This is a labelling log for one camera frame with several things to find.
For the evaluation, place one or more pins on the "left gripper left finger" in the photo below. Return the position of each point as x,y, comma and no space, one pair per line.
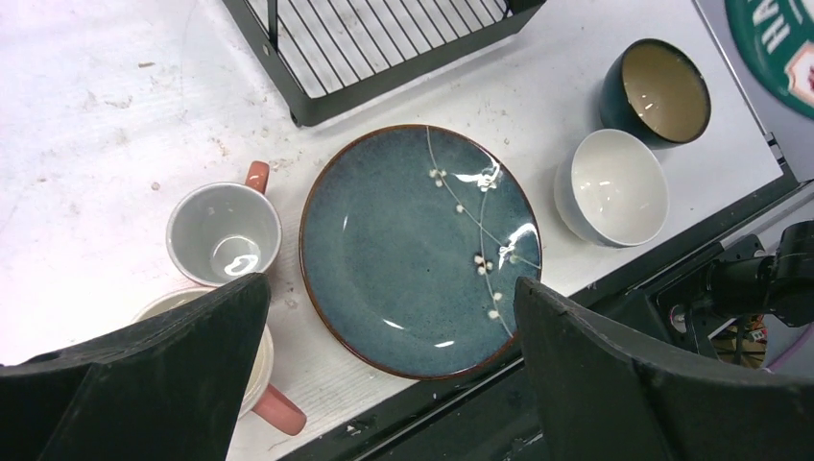
166,388

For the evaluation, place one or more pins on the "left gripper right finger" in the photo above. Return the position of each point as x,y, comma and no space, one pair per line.
609,392

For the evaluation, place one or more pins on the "large pink mug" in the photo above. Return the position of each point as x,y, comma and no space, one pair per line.
260,396

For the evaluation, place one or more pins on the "small pink mug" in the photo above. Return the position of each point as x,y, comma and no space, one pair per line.
224,230

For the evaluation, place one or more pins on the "black wire dish rack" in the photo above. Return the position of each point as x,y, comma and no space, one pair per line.
328,57

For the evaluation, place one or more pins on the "green rimmed white plate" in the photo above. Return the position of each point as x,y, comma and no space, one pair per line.
775,40

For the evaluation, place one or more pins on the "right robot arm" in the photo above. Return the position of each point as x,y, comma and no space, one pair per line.
717,308

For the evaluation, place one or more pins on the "black base panel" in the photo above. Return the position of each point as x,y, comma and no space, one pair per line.
491,415

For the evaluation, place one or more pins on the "white bowl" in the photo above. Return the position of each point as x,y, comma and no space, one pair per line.
611,191

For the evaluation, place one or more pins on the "blue glazed plate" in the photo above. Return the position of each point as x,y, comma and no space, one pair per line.
410,244

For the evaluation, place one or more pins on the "dark bowl beige inside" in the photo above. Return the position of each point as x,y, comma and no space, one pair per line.
656,93

